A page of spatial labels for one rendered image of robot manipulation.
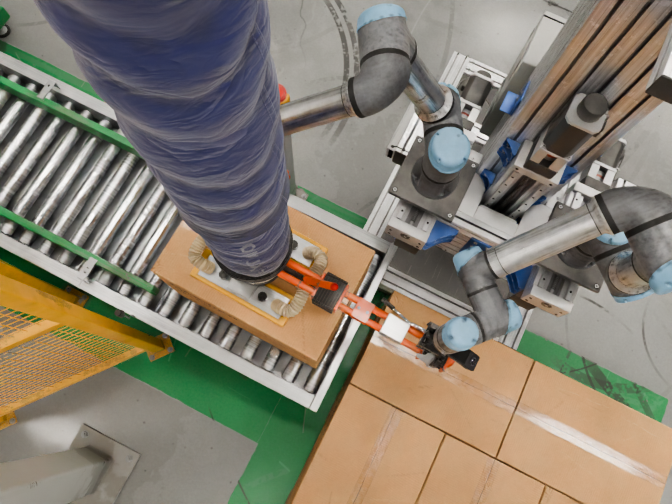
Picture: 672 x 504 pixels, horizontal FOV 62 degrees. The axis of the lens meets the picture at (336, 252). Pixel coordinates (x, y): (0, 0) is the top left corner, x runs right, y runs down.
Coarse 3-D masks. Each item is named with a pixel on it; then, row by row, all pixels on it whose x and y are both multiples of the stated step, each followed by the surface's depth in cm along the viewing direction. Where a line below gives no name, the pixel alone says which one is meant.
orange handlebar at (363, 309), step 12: (288, 264) 166; (288, 276) 164; (312, 276) 165; (300, 288) 165; (312, 288) 164; (360, 300) 163; (348, 312) 163; (360, 312) 162; (372, 312) 163; (384, 312) 163; (372, 324) 162; (420, 336) 162
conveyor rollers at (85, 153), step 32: (0, 96) 235; (0, 128) 231; (32, 128) 233; (0, 160) 227; (32, 160) 229; (128, 160) 229; (0, 192) 224; (32, 192) 224; (64, 192) 227; (128, 192) 226; (160, 192) 226; (64, 224) 222; (96, 224) 225; (160, 224) 223; (64, 256) 218; (128, 288) 216; (192, 320) 215
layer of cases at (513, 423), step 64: (384, 320) 217; (448, 320) 218; (384, 384) 211; (448, 384) 212; (512, 384) 213; (576, 384) 214; (320, 448) 204; (384, 448) 205; (448, 448) 206; (512, 448) 207; (576, 448) 208; (640, 448) 208
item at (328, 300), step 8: (328, 272) 164; (328, 280) 164; (336, 280) 164; (344, 280) 163; (320, 288) 163; (344, 288) 164; (312, 296) 161; (320, 296) 163; (328, 296) 163; (336, 296) 163; (320, 304) 161; (328, 304) 162; (336, 304) 161; (328, 312) 166
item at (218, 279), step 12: (204, 252) 178; (216, 264) 176; (192, 276) 176; (204, 276) 175; (216, 276) 175; (228, 276) 175; (216, 288) 175; (264, 288) 175; (276, 288) 176; (240, 300) 174; (252, 300) 174; (264, 300) 172; (288, 300) 174; (264, 312) 174
